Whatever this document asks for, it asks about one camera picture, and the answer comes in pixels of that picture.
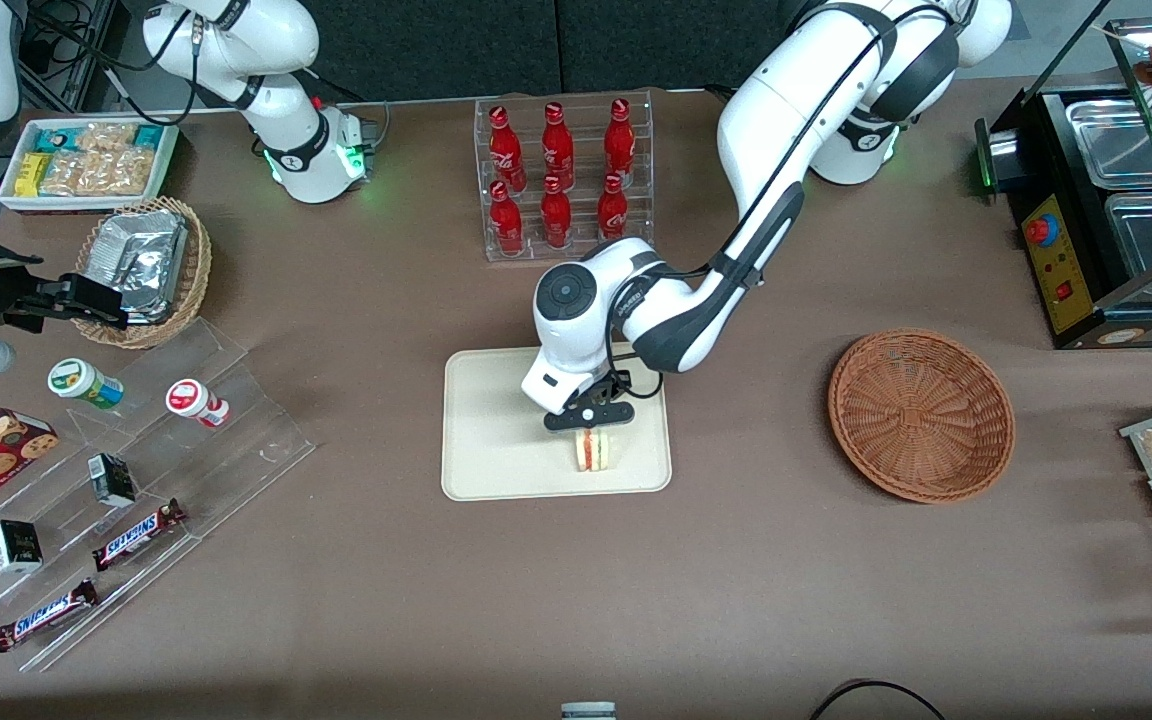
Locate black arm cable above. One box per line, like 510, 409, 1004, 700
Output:
611, 0, 977, 401
24, 0, 272, 126

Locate triangular white bread sandwich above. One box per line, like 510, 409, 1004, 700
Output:
574, 428, 620, 474

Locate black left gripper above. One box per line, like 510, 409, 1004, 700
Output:
544, 370, 636, 443

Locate black floor cable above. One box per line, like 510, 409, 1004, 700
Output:
810, 679, 945, 720

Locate brown wicker basket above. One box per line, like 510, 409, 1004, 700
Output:
828, 328, 1017, 504

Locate red lid white cup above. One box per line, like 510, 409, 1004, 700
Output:
165, 378, 231, 429

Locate green lid white cup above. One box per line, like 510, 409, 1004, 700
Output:
47, 358, 125, 411

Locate small black carton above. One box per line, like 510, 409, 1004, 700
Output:
0, 519, 44, 574
87, 452, 137, 509

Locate light wicker basket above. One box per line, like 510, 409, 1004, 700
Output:
72, 196, 213, 350

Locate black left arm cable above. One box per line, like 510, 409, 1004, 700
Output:
611, 0, 977, 401

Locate white rectangular snack tray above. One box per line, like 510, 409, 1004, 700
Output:
0, 118, 180, 213

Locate red cola bottle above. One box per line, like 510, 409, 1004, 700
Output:
541, 102, 575, 189
604, 98, 636, 186
597, 173, 629, 245
489, 180, 525, 256
540, 176, 573, 251
489, 105, 525, 191

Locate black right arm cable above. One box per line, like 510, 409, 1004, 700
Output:
24, 0, 272, 126

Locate black food warmer cabinet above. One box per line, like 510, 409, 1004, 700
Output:
974, 15, 1152, 351

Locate clear bag of nuts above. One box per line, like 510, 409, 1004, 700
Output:
41, 150, 158, 197
76, 122, 138, 156

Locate brown snickers bar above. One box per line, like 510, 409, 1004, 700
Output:
0, 578, 100, 653
92, 498, 187, 572

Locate yellow snack packet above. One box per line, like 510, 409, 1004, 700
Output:
14, 152, 53, 199

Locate cream plastic tray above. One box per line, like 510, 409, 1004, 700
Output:
441, 341, 673, 502

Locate clear acrylic bottle rack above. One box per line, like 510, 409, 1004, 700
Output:
474, 90, 655, 263

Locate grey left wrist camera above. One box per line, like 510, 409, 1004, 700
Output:
521, 348, 605, 417

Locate silver foil packet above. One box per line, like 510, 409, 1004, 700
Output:
84, 210, 189, 324

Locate clear acrylic stepped display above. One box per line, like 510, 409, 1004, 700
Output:
0, 318, 317, 673

